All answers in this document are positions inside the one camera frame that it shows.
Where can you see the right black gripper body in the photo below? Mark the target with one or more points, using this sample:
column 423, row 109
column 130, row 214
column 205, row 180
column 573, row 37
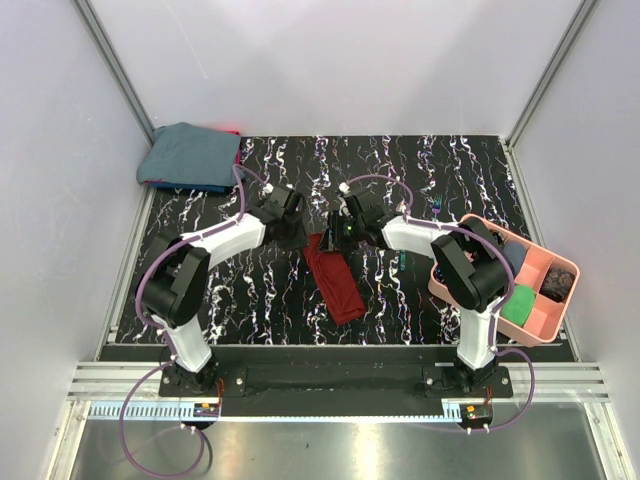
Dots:
column 344, row 233

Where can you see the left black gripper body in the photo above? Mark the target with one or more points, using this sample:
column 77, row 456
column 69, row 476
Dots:
column 293, row 236

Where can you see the dark red cloth napkin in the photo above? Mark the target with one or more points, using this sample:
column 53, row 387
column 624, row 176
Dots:
column 335, row 282

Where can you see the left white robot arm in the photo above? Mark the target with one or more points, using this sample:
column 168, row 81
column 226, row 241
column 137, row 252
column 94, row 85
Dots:
column 171, row 290

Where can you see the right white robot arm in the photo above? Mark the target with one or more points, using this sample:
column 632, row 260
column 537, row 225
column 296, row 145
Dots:
column 474, row 363

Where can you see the folded pink cloth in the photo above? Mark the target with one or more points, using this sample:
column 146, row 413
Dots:
column 230, row 144

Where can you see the folded grey-blue cloth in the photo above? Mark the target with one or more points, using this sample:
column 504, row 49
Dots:
column 186, row 154

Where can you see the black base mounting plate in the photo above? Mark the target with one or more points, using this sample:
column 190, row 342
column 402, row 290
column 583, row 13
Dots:
column 301, row 382

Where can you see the grey-blue rolled sock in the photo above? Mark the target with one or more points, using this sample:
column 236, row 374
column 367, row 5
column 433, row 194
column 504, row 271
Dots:
column 515, row 253

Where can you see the green rolled sock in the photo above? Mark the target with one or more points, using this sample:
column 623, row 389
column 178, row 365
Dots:
column 520, row 305

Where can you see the brown patterned rolled sock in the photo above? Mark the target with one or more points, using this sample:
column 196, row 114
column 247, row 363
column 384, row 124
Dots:
column 557, row 284

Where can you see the pink divided organizer tray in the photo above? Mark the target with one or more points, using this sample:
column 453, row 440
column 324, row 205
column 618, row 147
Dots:
column 540, row 300

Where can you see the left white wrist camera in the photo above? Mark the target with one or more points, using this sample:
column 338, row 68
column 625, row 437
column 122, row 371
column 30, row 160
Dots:
column 269, row 189

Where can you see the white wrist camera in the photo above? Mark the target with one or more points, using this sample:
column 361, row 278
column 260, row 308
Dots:
column 349, row 197
column 269, row 189

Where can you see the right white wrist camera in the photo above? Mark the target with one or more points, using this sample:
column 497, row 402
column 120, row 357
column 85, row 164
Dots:
column 349, row 197

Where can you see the fork with teal handle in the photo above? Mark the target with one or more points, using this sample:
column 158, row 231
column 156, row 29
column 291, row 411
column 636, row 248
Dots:
column 436, row 206

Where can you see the left aluminium frame post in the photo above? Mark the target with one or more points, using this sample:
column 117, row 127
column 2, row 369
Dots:
column 103, row 44

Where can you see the aluminium frame post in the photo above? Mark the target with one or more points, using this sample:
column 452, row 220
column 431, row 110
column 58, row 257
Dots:
column 103, row 44
column 572, row 32

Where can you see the right aluminium frame post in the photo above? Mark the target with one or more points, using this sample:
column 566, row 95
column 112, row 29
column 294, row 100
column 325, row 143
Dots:
column 572, row 32

